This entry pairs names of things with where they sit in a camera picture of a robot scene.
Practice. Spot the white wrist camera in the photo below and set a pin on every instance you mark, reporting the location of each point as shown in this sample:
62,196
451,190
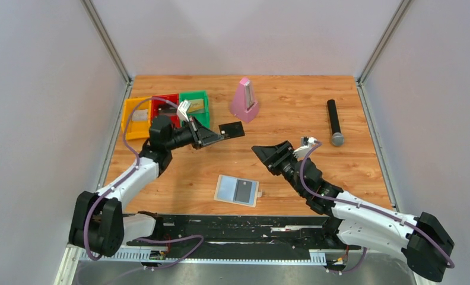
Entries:
182,110
306,144

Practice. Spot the green plastic bin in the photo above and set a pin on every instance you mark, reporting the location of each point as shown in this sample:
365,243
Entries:
203,118

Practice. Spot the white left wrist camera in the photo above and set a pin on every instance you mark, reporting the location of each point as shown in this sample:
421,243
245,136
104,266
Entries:
182,110

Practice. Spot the yellow plastic bin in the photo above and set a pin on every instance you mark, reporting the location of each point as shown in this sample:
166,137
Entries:
135,130

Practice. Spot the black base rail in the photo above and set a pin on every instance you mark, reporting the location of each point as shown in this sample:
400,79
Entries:
258,238

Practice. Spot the black silver microphone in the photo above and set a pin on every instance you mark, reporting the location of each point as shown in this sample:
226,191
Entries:
337,137

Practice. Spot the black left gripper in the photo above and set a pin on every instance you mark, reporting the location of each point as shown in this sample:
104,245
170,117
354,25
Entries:
203,135

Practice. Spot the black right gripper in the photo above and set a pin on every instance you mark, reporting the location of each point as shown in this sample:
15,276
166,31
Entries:
274,157

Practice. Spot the black card stack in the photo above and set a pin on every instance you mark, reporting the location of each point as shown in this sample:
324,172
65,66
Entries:
166,110

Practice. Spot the silver card stack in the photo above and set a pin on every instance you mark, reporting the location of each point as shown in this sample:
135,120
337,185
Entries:
140,115

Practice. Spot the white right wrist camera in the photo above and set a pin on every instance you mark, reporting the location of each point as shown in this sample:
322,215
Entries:
306,144

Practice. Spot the gold card stack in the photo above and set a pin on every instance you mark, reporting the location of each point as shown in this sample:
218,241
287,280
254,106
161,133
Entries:
196,106

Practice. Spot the pink metronome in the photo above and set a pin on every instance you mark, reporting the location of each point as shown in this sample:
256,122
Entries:
244,104

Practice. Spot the red plastic bin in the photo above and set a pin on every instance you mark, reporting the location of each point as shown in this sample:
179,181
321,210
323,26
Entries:
154,104

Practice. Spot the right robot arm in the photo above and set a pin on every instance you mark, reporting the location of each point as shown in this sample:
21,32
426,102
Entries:
333,201

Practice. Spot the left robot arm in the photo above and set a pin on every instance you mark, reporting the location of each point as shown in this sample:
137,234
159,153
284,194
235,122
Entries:
99,224

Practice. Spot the black credit card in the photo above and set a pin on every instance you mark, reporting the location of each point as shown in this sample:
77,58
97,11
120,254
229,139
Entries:
232,130
245,191

